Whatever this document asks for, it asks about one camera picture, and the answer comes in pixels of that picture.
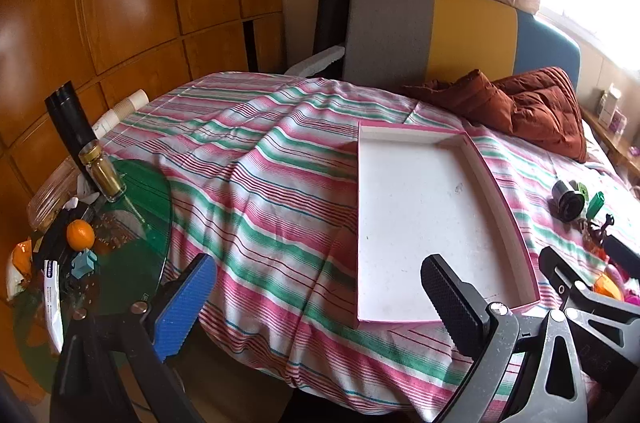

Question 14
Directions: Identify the pink white shallow tray box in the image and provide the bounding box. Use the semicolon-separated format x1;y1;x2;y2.
356;120;542;330

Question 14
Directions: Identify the black cylinder gadget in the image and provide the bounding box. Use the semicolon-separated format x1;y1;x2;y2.
551;180;583;224

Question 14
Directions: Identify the pink green striped bed sheet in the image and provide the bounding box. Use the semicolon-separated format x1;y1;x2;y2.
97;72;640;423

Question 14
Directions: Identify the black cylindrical bottle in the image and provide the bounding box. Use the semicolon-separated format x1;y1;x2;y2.
44;80;98;174

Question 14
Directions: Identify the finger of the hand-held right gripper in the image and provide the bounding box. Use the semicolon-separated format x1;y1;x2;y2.
602;235;640;281
539;247;640;384

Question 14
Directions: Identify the orange tangerine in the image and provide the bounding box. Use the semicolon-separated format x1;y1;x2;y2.
66;219;96;251

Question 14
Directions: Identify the black rolled mat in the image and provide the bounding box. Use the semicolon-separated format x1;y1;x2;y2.
314;0;358;54

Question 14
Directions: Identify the wooden bedside table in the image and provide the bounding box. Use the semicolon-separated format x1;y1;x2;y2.
580;106;640;181

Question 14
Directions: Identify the pink plastic toy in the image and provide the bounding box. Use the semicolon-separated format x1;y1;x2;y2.
607;263;640;304

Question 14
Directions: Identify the round green glass table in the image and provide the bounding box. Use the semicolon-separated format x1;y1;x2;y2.
12;159;173;354

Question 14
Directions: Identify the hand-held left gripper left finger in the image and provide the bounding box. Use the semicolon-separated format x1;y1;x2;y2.
50;253;218;423

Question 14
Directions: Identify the white carton box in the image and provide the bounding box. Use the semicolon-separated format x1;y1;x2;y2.
597;86;622;126

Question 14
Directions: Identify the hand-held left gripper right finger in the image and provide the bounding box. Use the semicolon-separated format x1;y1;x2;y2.
420;254;588;423

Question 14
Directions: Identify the glass jar with gold lid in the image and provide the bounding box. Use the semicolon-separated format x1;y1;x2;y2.
78;142;127;203

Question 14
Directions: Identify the stack of paper cups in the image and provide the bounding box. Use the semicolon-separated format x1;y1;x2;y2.
92;89;151;139

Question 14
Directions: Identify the purple box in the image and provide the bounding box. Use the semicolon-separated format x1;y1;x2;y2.
607;108;628;135

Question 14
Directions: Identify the brown quilted comforter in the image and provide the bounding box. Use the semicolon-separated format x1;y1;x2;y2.
402;66;588;163

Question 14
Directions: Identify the white squeeze tube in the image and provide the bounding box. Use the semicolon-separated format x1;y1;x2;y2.
42;259;65;354

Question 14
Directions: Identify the grey yellow blue headboard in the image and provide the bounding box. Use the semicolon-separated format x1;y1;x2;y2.
342;0;582;104

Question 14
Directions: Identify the small blue plastic object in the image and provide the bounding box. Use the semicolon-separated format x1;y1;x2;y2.
70;249;98;280

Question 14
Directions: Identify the white foam piece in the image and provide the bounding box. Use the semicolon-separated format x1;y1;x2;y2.
287;44;347;78

